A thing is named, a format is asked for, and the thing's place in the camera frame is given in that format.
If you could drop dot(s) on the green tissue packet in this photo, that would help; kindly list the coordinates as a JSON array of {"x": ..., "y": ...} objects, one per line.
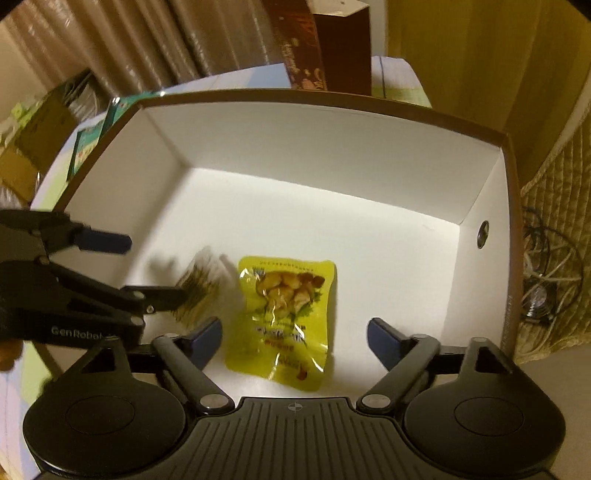
[
  {"x": 85, "y": 145},
  {"x": 117, "y": 108}
]

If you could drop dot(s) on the quilted beige chair cushion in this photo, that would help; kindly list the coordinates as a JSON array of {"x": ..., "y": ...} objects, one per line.
[{"x": 563, "y": 175}]

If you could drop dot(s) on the small olive striped packet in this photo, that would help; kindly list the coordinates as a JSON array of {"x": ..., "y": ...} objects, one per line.
[{"x": 199, "y": 284}]

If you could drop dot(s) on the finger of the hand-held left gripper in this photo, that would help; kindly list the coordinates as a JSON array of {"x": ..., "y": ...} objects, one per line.
[
  {"x": 157, "y": 297},
  {"x": 106, "y": 242}
]

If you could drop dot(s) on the cardboard carton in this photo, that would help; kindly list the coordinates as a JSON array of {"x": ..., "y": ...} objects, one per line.
[{"x": 32, "y": 147}]

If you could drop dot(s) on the beige curtain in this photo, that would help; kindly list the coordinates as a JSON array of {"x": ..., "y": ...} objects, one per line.
[{"x": 138, "y": 41}]

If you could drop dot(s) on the checked tablecloth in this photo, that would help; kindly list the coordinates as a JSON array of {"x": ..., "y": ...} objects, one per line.
[{"x": 397, "y": 78}]

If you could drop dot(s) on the yellow snack packet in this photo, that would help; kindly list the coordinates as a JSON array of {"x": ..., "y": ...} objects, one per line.
[{"x": 281, "y": 286}]

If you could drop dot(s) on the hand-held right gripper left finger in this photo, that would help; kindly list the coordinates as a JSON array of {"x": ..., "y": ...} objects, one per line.
[{"x": 205, "y": 338}]

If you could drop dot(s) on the brown cardboard box white inside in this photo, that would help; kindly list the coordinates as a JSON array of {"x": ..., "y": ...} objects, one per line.
[{"x": 323, "y": 207}]

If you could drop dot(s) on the dark brown printed gift box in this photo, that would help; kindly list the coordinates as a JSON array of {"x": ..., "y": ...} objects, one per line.
[{"x": 323, "y": 46}]

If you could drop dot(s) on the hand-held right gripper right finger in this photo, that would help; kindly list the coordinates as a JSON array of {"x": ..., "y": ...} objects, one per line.
[{"x": 382, "y": 339}]

